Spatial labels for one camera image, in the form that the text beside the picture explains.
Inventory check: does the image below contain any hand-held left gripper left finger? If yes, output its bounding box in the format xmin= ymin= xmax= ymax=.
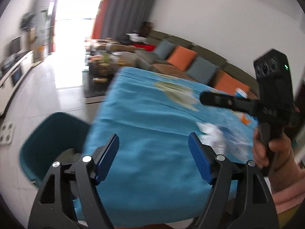
xmin=28 ymin=134 xmax=120 ymax=229

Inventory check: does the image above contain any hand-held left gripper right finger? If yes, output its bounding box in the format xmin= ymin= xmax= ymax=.
xmin=188 ymin=132 xmax=280 ymax=229

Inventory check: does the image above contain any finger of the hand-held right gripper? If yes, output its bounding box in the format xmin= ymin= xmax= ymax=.
xmin=200 ymin=90 xmax=261 ymax=118

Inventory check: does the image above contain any white tissue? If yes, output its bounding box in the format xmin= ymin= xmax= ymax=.
xmin=197 ymin=122 xmax=253 ymax=163

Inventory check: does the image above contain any teal trash bin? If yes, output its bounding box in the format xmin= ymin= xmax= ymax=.
xmin=18 ymin=112 xmax=92 ymax=189

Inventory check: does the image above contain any person's right forearm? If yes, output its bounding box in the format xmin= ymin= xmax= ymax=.
xmin=270 ymin=184 xmax=305 ymax=220

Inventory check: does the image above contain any person's right hand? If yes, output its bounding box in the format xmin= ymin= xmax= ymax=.
xmin=252 ymin=126 xmax=301 ymax=194

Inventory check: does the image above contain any blue white cup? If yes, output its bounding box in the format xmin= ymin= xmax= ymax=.
xmin=235 ymin=88 xmax=249 ymax=99

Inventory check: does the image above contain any orange cushion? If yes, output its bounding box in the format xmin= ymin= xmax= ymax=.
xmin=213 ymin=73 xmax=250 ymax=96
xmin=167 ymin=46 xmax=198 ymax=71

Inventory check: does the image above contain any small orange scrap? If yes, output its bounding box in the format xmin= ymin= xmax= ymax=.
xmin=239 ymin=114 xmax=252 ymax=126

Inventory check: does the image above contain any grey-blue cushion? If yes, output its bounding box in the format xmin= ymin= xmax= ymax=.
xmin=186 ymin=57 xmax=218 ymax=83
xmin=154 ymin=39 xmax=175 ymax=60

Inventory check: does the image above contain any olive green sofa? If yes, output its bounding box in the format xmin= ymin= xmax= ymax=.
xmin=119 ymin=29 xmax=260 ymax=101

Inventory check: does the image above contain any blue tablecloth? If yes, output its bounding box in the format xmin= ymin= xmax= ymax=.
xmin=73 ymin=66 xmax=260 ymax=227

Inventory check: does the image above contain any dark coffee table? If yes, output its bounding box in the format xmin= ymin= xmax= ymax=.
xmin=82 ymin=38 xmax=134 ymax=98

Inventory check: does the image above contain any red cloth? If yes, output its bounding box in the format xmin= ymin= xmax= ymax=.
xmin=133 ymin=43 xmax=155 ymax=52

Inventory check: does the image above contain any white bathroom scale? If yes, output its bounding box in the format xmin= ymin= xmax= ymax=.
xmin=0 ymin=123 xmax=16 ymax=145

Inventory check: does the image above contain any brown box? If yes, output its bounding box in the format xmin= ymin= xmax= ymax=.
xmin=140 ymin=22 xmax=153 ymax=37

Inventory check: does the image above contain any pile of snack packets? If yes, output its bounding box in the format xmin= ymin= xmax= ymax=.
xmin=87 ymin=38 xmax=124 ymax=67

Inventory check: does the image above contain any white bag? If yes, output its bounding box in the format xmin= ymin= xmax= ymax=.
xmin=126 ymin=33 xmax=146 ymax=42

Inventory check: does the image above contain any white TV cabinet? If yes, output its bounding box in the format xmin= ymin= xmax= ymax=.
xmin=0 ymin=51 xmax=34 ymax=117

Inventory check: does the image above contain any grey curtain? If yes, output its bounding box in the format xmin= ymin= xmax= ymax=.
xmin=101 ymin=0 xmax=157 ymax=41

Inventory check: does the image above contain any white standing air conditioner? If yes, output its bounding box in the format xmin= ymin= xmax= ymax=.
xmin=33 ymin=0 xmax=56 ymax=61

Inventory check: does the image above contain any black television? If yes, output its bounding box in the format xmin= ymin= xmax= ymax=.
xmin=10 ymin=37 xmax=22 ymax=53

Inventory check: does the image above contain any orange curtain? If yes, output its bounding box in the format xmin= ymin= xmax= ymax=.
xmin=91 ymin=0 xmax=115 ymax=41

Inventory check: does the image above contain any dark decorative plant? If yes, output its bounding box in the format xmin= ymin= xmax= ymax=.
xmin=20 ymin=13 xmax=36 ymax=29

